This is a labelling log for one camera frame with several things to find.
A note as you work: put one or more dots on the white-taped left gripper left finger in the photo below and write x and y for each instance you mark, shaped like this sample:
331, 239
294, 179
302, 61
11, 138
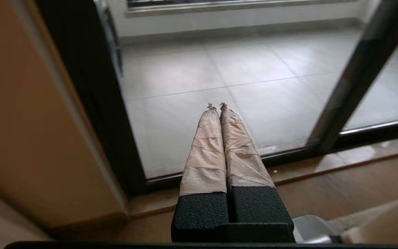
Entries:
202, 207

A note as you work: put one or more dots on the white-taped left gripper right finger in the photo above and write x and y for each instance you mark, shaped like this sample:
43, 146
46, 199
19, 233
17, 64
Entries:
254, 204

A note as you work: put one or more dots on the dark framed sliding glass door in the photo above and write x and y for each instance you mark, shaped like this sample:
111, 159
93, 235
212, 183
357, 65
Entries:
358, 76

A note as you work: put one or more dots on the white front-load washing machine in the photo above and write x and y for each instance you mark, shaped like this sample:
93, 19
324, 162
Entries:
112, 41

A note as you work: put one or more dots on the long black balcony railing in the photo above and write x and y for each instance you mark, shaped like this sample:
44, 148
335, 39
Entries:
185, 2

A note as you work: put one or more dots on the grey stone window sill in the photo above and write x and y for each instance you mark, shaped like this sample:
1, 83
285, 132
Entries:
219, 8

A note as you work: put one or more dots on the grey metal robot part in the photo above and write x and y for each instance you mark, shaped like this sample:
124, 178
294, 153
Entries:
311, 230

